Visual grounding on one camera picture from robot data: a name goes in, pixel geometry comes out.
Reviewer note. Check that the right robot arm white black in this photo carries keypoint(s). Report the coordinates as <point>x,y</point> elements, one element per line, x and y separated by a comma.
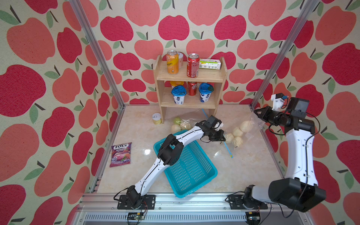
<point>299,190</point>

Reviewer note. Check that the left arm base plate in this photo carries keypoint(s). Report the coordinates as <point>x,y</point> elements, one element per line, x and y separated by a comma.
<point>148,202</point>

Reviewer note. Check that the orange soda can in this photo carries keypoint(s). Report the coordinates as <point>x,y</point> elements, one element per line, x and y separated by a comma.
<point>172,60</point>

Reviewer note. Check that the clear zip-top bag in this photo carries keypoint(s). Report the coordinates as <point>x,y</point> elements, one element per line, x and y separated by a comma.
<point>238,142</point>
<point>187,120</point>

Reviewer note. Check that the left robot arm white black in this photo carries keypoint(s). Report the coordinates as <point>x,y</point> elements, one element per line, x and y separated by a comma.
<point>169,154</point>

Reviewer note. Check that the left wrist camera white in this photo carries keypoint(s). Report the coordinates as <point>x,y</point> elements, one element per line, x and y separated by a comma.
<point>219,125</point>

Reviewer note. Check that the blue-lid yogurt cup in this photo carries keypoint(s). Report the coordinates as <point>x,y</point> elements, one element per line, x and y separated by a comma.
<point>205,91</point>
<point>179,92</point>

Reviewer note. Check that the white green box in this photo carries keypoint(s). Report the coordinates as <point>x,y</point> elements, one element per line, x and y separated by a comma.
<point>210,64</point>

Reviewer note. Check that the teal plastic basket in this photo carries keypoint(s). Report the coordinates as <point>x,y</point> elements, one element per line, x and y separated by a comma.
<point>191,172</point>

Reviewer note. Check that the small red can lower shelf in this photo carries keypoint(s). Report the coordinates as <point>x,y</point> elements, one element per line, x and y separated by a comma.
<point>192,88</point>

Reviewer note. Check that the red cola can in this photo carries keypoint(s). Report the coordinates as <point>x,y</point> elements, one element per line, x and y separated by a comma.
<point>193,65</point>

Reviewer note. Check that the purple candy packet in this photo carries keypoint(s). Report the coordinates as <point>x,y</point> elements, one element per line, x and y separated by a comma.
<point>120,154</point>

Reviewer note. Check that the yellow cup lower shelf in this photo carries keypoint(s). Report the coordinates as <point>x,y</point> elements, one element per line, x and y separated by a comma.
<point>176,83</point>

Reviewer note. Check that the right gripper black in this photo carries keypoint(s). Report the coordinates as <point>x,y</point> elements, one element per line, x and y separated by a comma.
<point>266,111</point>

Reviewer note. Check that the right blue-lid yogurt cup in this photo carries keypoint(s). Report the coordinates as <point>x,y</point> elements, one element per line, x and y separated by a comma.
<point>205,91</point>

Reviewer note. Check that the pale pear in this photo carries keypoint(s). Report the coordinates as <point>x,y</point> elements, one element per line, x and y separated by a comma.
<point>229,138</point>
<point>246,126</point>
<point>237,132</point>

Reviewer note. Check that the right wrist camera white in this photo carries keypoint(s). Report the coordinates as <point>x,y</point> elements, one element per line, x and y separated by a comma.
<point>278,101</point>

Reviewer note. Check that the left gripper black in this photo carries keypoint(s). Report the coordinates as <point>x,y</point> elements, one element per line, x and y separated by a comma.
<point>221,135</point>

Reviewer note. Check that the left blue-lid yogurt cup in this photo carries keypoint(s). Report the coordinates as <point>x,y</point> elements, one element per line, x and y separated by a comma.
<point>179,92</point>

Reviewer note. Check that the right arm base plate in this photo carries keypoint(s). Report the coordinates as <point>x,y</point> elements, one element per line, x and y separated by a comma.
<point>241,202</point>

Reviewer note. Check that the pink can behind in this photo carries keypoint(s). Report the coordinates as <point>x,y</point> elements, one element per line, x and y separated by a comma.
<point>181,58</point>

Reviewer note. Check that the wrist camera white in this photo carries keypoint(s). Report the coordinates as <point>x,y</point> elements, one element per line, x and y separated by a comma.
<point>278,101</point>
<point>219,125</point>

